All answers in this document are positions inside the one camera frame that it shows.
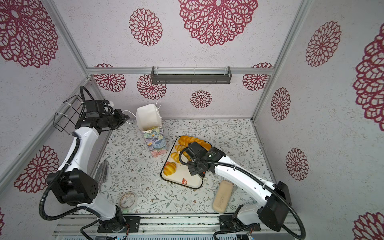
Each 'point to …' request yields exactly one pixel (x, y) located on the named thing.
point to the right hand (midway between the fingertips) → (192, 166)
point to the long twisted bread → (184, 141)
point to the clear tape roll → (127, 200)
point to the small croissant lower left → (169, 168)
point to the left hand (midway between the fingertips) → (130, 116)
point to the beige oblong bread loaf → (222, 196)
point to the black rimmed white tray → (178, 173)
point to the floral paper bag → (149, 119)
